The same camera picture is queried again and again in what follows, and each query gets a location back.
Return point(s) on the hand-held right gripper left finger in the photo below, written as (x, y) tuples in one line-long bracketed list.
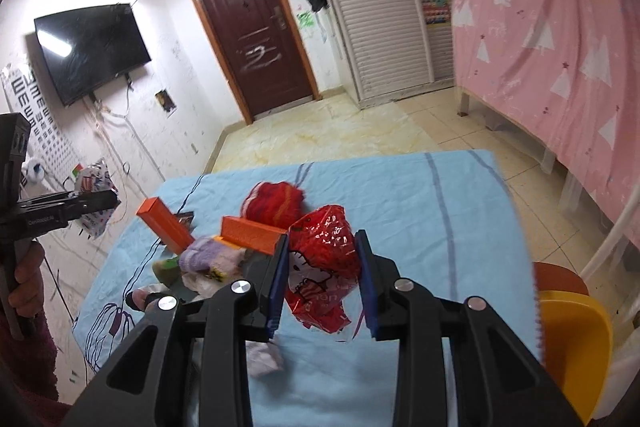
[(276, 292)]

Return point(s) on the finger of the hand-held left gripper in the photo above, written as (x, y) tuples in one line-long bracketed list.
[(95, 203)]

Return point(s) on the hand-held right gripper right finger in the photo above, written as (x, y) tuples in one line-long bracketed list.
[(368, 292)]

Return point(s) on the red printed plastic bag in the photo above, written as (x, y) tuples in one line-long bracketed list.
[(325, 257)]

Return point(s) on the yellow plastic stool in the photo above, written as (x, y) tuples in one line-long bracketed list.
[(575, 347)]

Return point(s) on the person's left forearm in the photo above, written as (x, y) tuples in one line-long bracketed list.
[(27, 372)]

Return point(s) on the person's left hand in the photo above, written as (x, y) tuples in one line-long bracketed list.
[(29, 282)]

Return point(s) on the printed plastic shopping bag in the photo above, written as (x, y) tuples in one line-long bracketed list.
[(95, 177)]

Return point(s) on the orange cardboard box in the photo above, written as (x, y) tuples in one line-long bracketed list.
[(252, 234), (162, 224)]

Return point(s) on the pale crumpled tissue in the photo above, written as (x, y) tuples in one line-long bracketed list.
[(265, 357)]

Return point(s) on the white crumpled wrapper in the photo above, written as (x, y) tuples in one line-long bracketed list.
[(202, 284)]

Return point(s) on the eye chart poster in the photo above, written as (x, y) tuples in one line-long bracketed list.
[(45, 142)]

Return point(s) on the red knitted cloth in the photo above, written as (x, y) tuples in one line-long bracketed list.
[(272, 204)]

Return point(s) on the small dark box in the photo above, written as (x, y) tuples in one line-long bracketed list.
[(184, 222)]

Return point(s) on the light blue bedsheet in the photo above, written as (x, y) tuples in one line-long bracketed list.
[(425, 217)]

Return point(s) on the green snack packet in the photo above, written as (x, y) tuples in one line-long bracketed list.
[(167, 272)]

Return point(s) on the brown round stool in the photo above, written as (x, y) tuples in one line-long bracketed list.
[(562, 277)]

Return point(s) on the dark brown door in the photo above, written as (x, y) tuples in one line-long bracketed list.
[(255, 27)]

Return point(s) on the white louvered wardrobe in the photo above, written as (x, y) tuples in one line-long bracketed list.
[(380, 17)]

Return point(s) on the open wall socket box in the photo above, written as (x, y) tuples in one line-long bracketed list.
[(165, 101)]

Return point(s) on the black wall television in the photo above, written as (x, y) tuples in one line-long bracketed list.
[(90, 52)]

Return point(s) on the white metal chair frame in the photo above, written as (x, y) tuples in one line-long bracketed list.
[(612, 237)]

